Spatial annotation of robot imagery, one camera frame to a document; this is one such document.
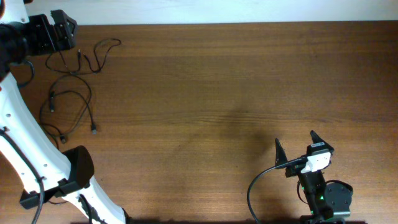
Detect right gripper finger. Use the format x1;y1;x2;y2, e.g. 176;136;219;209
275;138;288;168
309;130;335;153

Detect thin black cable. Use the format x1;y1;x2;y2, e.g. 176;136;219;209
45;37;123;76

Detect black usb cables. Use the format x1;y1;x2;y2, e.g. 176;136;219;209
39;73;98;147

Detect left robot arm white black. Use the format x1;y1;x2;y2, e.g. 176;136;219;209
1;1;132;223

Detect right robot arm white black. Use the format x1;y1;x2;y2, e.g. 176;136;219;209
275;131;353;223

